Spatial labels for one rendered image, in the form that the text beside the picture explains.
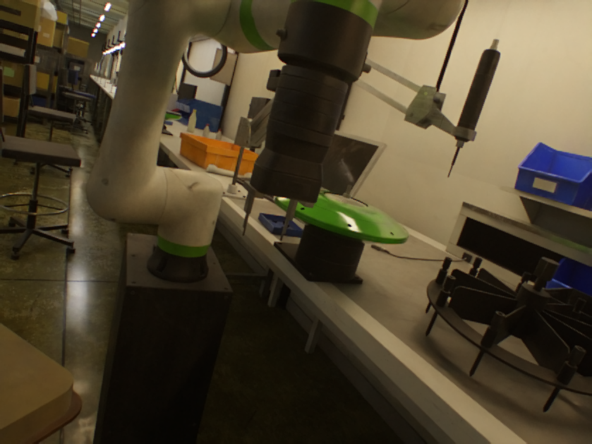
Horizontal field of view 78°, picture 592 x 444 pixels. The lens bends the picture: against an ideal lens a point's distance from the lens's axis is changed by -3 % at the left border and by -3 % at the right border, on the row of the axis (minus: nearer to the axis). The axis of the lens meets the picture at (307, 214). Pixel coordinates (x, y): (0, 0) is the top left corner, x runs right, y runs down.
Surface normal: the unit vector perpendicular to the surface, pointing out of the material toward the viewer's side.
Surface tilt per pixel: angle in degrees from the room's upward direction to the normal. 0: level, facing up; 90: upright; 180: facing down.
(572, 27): 90
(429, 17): 135
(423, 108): 90
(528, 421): 0
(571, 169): 90
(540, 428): 0
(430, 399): 90
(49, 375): 0
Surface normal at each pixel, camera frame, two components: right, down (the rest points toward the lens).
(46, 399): 0.28, -0.94
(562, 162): -0.83, -0.11
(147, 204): 0.62, 0.36
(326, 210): 0.11, -0.82
